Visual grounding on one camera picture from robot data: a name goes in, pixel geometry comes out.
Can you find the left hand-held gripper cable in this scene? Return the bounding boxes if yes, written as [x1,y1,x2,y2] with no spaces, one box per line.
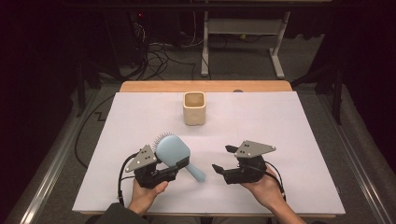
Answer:
[117,152,140,207]

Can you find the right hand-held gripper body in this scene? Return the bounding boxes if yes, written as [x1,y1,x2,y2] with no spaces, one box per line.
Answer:
[222,140,277,185]

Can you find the hand-held gripper cable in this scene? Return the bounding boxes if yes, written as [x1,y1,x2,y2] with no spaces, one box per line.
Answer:
[117,152,140,207]
[263,161,287,201]

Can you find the black metal stand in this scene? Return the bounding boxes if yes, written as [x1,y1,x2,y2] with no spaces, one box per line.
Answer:
[76,60,102,119]
[290,62,345,126]

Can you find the person's right hand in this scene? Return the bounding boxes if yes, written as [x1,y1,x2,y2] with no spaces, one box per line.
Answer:
[241,166,286,211]

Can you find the person's left hand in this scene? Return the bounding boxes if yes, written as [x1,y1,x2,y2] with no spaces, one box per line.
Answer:
[128,179,169,217]

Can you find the beige square cup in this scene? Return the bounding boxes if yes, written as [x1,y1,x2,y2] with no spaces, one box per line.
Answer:
[182,91,207,127]

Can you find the white table sheet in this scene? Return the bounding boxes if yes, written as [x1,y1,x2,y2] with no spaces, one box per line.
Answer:
[72,91,346,216]

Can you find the long black floor cable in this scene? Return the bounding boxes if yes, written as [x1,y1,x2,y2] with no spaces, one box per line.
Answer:
[74,93,116,169]

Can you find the tangle of floor cables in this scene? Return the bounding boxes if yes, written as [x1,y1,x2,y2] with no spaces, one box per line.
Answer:
[130,12,198,80]

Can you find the metal floor rail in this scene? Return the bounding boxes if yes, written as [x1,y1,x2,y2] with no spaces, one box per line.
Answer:
[317,92,396,224]
[18,90,101,224]

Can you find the dark equipment with red light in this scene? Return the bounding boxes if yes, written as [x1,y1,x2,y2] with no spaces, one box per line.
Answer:
[104,8,148,68]

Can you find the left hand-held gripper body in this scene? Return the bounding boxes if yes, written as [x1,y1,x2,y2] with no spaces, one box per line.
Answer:
[124,144,180,189]

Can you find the light blue hairbrush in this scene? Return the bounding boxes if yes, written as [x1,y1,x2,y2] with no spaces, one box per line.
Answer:
[152,133,206,183]

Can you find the white metal desk frame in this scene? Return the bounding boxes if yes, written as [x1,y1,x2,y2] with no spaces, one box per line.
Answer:
[200,10,292,79]

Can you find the right hand-held gripper cable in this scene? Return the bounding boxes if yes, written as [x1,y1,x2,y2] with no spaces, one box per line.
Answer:
[263,161,287,201]

